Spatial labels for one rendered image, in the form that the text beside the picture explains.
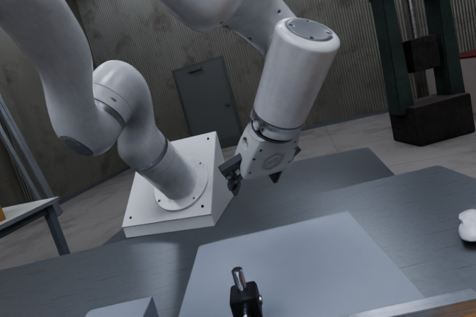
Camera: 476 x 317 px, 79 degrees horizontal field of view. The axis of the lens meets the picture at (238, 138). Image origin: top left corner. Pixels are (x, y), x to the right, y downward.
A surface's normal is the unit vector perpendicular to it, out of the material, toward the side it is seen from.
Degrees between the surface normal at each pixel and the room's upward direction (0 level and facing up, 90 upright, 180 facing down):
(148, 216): 42
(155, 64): 90
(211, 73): 90
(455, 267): 0
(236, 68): 90
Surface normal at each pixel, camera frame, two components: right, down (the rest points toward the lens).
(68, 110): -0.09, 0.50
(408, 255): -0.25, -0.96
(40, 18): 0.69, 0.65
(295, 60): -0.40, 0.59
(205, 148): -0.34, -0.58
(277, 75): -0.69, 0.42
